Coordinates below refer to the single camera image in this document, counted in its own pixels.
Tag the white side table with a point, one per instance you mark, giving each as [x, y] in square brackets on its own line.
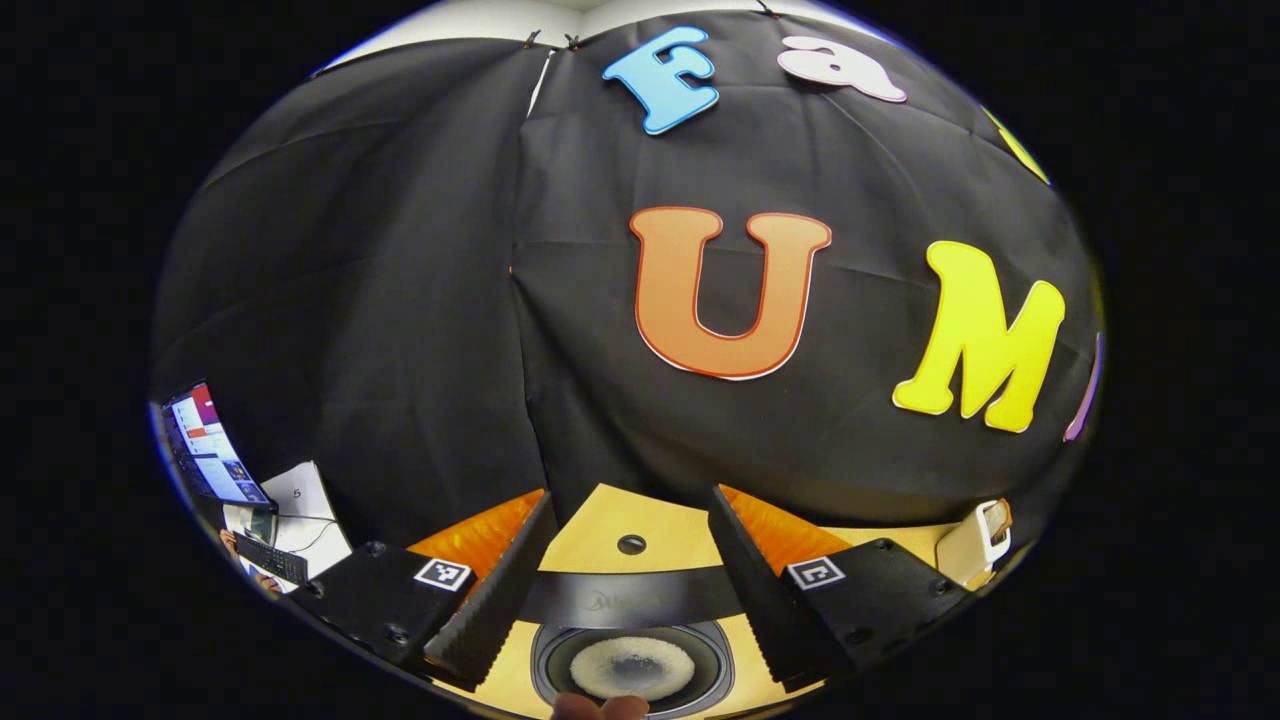
[310, 500]

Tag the white toaster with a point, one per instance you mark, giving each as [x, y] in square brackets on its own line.
[965, 550]

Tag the small white teal box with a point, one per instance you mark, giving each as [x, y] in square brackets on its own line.
[262, 525]

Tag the computer monitor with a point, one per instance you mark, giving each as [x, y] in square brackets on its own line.
[210, 450]

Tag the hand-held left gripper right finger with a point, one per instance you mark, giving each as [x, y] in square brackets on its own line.
[760, 590]

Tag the white rice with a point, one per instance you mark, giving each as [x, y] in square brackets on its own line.
[632, 668]

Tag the bread slice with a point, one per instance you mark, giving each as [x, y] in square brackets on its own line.
[998, 520]

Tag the black rice cooker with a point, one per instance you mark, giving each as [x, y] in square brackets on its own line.
[630, 598]

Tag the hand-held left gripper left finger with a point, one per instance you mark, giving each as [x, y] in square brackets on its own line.
[495, 600]

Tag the black backdrop cloth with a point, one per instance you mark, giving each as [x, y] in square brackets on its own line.
[500, 300]

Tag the black keyboard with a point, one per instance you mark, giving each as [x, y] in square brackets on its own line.
[272, 560]

